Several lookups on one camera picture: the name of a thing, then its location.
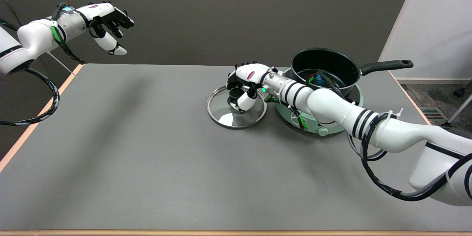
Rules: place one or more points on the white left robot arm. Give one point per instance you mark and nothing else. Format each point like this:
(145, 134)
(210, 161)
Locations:
(33, 40)

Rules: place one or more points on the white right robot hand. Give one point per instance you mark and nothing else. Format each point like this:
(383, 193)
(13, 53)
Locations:
(247, 72)

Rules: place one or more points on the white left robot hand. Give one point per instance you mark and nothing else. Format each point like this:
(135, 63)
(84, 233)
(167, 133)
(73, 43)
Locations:
(101, 11)

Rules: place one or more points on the mint green induction cooker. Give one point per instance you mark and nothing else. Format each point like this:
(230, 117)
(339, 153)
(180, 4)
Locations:
(323, 131)

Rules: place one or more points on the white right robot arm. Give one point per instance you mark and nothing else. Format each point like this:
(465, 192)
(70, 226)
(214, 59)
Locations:
(332, 107)

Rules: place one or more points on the office chair wheeled base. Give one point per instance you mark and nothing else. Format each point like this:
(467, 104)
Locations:
(459, 108)

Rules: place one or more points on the glass pot lid black knob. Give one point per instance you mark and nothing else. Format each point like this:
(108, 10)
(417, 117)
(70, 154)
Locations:
(225, 118)

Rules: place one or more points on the floor vent grille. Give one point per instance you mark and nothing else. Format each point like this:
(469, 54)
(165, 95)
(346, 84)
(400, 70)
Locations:
(433, 113)

